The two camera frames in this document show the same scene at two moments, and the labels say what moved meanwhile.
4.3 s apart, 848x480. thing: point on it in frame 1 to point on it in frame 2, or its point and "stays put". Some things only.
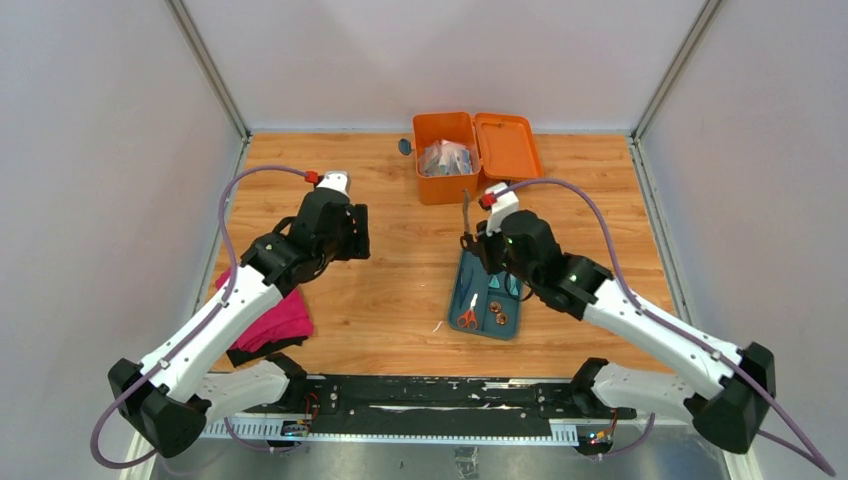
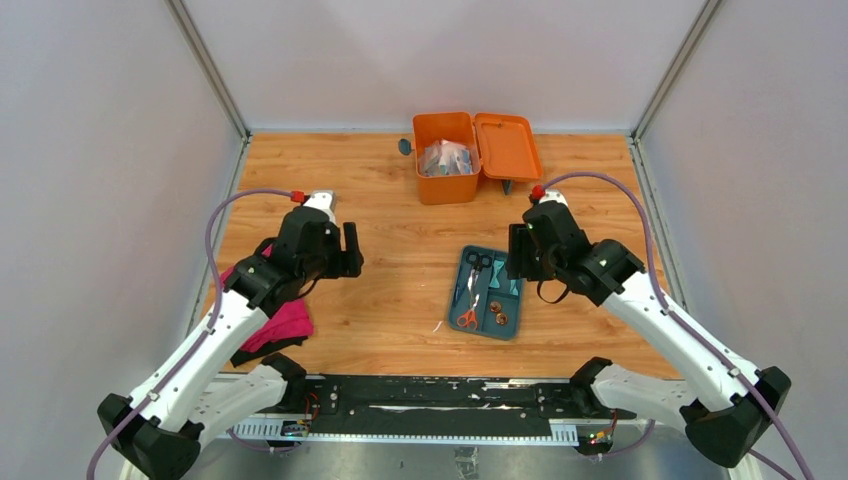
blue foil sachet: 513,288 stays put
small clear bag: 430,160 stays put
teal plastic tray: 482,303 stays put
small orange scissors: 469,317 stays put
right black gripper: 486,243 to 519,265
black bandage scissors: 467,241 to 478,262
